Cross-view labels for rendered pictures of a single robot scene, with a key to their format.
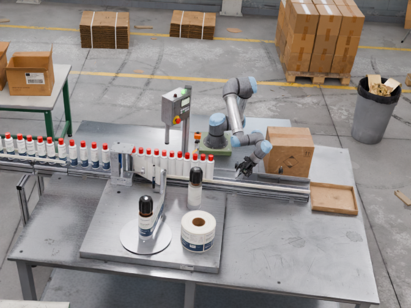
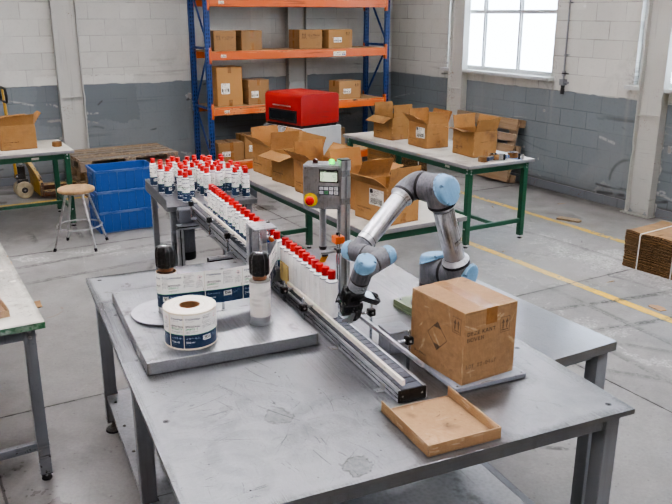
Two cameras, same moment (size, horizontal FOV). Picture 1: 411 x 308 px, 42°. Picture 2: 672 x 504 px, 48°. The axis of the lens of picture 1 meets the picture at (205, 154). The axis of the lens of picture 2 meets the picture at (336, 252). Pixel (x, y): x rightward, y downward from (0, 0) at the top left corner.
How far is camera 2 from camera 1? 3.25 m
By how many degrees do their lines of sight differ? 58
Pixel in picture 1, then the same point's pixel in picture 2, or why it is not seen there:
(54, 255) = (105, 292)
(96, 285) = not seen: hidden behind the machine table
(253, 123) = (543, 320)
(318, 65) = not seen: outside the picture
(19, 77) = (364, 192)
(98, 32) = (650, 247)
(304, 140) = (469, 304)
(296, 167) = (445, 351)
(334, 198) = (446, 424)
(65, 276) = not seen: hidden behind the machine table
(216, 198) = (294, 330)
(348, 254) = (297, 469)
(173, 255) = (146, 334)
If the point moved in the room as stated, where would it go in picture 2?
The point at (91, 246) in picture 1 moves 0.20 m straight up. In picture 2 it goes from (124, 295) to (120, 252)
